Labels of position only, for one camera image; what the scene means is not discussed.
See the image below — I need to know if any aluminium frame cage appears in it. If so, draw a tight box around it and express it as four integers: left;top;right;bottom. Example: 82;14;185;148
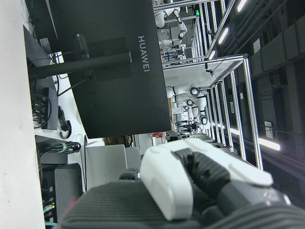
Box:
204;54;264;171

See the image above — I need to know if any black bundled cable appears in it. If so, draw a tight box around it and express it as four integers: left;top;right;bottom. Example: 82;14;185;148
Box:
37;141;81;156

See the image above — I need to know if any black docking station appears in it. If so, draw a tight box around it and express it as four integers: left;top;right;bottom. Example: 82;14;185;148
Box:
41;87;59;130

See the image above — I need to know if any white humanoid robot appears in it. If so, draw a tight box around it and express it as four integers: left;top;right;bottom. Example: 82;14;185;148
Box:
153;6;188;40
165;84;208;132

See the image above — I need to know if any right white dexterous hand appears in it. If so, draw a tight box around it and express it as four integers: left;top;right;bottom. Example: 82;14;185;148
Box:
57;138;305;229

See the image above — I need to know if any black Huawei monitor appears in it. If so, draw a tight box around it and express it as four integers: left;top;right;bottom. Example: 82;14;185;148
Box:
47;0;172;139

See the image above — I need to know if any black computer case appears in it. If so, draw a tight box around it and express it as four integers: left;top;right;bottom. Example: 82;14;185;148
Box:
54;163;83;214

